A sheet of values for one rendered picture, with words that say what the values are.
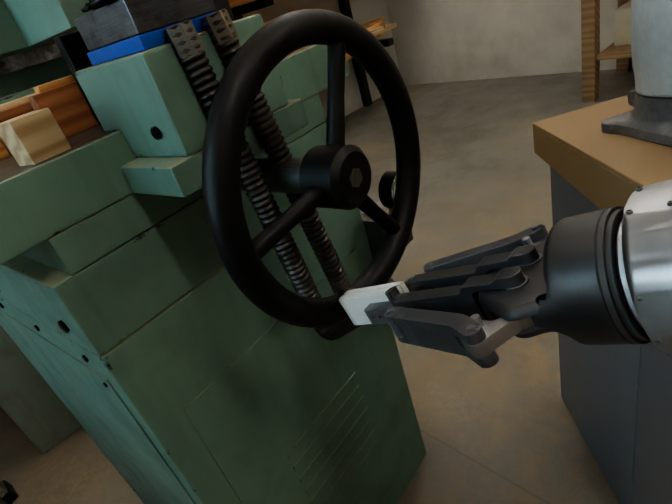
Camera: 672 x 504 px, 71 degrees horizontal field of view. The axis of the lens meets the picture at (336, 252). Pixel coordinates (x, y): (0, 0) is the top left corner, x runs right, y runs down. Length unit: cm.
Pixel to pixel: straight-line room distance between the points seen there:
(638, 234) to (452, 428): 101
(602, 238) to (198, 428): 51
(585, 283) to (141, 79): 36
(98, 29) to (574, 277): 43
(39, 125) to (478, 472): 101
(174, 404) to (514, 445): 81
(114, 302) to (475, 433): 91
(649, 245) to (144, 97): 38
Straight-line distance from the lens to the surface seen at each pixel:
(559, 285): 27
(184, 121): 44
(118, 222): 52
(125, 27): 46
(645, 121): 78
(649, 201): 27
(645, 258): 25
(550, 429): 122
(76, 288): 51
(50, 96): 61
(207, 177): 35
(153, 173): 46
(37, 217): 49
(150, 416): 59
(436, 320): 31
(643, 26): 75
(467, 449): 119
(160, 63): 44
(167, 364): 58
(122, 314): 54
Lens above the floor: 97
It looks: 29 degrees down
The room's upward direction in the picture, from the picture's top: 18 degrees counter-clockwise
